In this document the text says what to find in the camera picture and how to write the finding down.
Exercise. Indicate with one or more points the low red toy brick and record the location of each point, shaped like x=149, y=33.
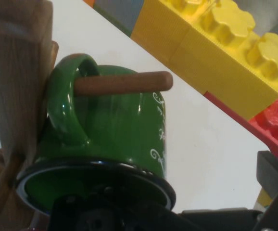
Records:
x=273, y=122

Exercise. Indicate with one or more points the orange toy brick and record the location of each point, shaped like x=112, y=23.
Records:
x=90, y=2

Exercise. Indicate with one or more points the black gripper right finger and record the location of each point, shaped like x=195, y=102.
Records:
x=276, y=175

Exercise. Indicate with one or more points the green mug with white print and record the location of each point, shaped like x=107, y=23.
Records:
x=119, y=125

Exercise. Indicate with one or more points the yellow toy brick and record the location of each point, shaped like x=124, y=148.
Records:
x=201, y=43

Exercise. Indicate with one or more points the grey toy brick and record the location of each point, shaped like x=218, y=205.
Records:
x=119, y=12

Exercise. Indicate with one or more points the brown wooden mug tree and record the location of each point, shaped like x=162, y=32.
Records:
x=14, y=72

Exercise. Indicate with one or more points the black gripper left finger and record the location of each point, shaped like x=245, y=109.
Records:
x=100, y=211

